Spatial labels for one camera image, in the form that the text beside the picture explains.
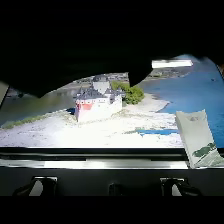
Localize silver frame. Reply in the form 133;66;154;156
0;151;224;197

